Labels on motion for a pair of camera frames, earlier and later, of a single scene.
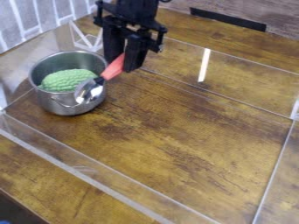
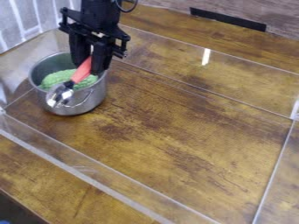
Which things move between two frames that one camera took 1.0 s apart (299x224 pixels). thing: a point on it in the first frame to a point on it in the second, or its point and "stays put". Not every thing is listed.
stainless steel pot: (60, 102) stays put
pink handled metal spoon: (92, 91) to (66, 90)
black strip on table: (228, 19) stays put
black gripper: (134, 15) to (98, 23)
